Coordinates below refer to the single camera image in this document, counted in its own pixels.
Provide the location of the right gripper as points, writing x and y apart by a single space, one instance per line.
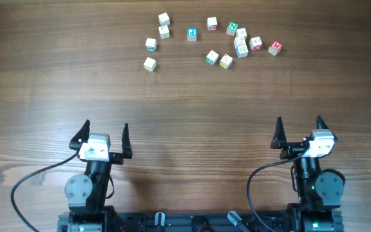
279 140

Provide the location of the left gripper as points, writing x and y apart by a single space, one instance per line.
125 154

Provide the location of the wooden block yellow side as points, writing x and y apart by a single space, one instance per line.
150 64

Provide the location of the wooden block blue side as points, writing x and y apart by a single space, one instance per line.
242 51

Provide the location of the wooden block green side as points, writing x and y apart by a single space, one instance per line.
151 44

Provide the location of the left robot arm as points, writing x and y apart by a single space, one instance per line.
87 192

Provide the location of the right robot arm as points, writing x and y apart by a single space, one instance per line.
319 190

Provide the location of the red M block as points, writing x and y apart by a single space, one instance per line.
275 48

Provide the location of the wooden block red picture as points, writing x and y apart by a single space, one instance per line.
255 43

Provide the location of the wooden block yellow picture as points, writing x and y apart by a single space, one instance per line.
226 61

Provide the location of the wooden block green picture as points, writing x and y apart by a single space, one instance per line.
239 41

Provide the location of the wooden block teal side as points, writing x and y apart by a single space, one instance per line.
212 57

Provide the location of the green N block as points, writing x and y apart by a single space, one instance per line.
232 28

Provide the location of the plain wooden block top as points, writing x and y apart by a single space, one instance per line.
164 19

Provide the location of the blue P block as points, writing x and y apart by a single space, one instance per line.
191 34

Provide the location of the wooden block red side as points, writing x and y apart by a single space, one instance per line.
212 23

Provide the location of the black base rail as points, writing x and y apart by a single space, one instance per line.
268 221

